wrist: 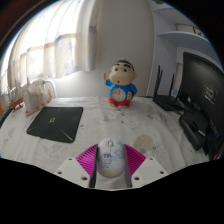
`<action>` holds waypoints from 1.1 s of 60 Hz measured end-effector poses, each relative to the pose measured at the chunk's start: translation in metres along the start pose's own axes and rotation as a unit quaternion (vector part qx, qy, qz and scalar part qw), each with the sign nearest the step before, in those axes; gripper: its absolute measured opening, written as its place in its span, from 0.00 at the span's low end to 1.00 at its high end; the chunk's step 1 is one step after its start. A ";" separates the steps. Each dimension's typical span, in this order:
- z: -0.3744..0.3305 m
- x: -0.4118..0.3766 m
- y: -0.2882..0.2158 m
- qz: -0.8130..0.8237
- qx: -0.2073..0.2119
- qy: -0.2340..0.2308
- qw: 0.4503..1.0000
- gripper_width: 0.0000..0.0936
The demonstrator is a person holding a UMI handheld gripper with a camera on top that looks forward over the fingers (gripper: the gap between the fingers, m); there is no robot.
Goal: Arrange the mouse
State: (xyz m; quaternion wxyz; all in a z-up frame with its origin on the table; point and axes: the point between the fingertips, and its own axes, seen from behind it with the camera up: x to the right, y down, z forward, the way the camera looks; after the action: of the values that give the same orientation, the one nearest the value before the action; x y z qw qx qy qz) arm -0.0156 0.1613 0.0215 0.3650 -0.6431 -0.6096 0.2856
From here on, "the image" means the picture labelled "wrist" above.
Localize black wifi router with antennas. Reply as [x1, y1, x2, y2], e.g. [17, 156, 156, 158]
[152, 65, 185, 112]

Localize wooden sailing ship model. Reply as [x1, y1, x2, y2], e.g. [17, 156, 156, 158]
[6, 78, 26, 111]

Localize cartoon boy figurine clock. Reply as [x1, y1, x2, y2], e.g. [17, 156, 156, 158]
[105, 58, 139, 109]

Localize white wall shelf unit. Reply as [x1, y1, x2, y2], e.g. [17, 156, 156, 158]
[153, 0, 214, 98]

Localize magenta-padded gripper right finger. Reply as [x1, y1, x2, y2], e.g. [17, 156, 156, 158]
[123, 143, 169, 189]

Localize white fabric bag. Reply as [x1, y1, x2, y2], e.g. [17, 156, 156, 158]
[22, 78, 54, 116]

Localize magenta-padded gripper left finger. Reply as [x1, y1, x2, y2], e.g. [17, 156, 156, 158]
[54, 143, 100, 189]

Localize white star-print curtain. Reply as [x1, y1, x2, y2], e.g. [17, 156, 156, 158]
[0, 0, 101, 94]

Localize white cartoon-print computer mouse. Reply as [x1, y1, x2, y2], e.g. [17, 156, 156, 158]
[96, 137, 125, 178]

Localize white printed tablecloth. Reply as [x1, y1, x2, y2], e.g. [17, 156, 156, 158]
[0, 96, 221, 191]

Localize black mouse pad green lines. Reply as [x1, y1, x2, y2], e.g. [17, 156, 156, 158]
[26, 106, 84, 144]

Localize black set-top box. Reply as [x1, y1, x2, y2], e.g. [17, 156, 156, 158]
[178, 110, 209, 151]

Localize black keyboard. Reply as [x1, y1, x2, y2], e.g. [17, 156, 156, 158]
[0, 107, 13, 128]

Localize black computer monitor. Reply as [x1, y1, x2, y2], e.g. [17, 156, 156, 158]
[181, 51, 224, 158]

